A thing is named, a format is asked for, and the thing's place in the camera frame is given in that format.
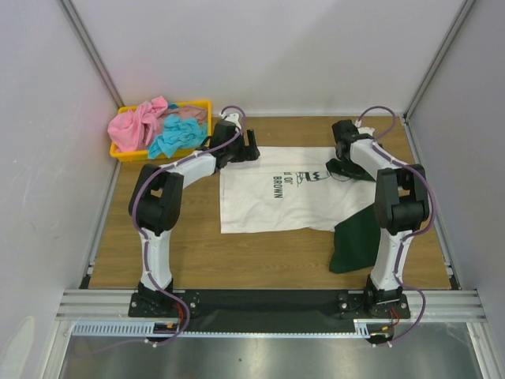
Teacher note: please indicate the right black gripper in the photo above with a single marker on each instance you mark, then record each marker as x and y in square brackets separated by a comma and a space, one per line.
[346, 166]

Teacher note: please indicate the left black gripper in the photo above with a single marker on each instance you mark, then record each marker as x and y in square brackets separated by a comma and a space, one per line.
[247, 152]

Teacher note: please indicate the white green raglan t-shirt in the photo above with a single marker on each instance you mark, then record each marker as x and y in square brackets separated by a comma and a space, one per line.
[289, 189]

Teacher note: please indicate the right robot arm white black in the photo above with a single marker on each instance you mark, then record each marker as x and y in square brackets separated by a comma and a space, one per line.
[401, 206]

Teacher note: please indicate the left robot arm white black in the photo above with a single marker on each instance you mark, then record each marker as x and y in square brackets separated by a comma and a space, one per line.
[155, 205]

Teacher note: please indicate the mauve t-shirt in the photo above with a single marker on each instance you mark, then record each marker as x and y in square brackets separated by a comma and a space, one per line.
[186, 112]

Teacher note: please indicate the cyan t-shirt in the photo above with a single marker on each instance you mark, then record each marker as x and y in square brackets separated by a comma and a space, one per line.
[177, 133]

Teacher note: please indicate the pink t-shirt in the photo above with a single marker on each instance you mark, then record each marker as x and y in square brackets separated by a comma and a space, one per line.
[135, 130]

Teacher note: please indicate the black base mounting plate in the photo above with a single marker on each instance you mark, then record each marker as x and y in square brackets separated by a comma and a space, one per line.
[286, 307]

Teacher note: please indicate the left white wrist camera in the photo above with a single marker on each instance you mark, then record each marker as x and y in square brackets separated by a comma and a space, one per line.
[232, 118]

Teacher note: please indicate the right aluminium frame post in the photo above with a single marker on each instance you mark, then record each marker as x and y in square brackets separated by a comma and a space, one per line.
[448, 40]

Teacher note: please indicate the aluminium frame post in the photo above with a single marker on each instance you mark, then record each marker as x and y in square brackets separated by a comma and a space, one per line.
[448, 40]
[82, 34]

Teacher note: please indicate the white slotted cable duct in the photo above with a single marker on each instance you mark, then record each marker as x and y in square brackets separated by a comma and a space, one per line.
[165, 329]

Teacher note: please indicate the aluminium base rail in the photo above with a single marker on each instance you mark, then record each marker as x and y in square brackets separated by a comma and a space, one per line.
[441, 305]

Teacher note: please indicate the left aluminium frame post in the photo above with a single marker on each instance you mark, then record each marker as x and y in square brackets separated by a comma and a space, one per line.
[82, 34]

